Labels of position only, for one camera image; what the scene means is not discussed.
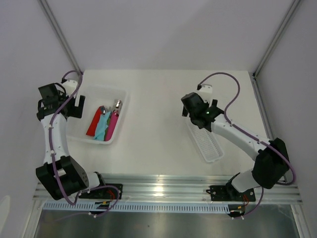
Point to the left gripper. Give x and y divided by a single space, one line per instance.
75 111

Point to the small white plastic tray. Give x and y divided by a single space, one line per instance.
205 143

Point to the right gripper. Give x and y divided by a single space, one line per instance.
185 112

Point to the white slotted cable duct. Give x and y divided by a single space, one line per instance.
205 208

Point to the teal paper napkin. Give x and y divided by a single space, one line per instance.
102 126

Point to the red napkin roll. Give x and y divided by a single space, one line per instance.
91 131

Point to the left aluminium frame post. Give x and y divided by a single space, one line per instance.
52 20

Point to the pink napkin roll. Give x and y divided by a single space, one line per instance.
116 110

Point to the right aluminium frame post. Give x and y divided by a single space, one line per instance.
282 27

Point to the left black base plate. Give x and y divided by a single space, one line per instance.
109 191

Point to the aluminium frame post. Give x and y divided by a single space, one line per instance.
52 20
282 27

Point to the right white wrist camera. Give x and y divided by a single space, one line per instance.
204 89

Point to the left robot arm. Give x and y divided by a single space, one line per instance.
60 174

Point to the aluminium mounting rail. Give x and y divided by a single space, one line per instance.
179 189

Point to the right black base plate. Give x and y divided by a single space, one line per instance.
223 193

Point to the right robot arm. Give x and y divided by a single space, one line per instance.
270 156

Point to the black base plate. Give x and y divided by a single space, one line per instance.
109 191
223 193

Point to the large white plastic basket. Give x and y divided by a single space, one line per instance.
97 95

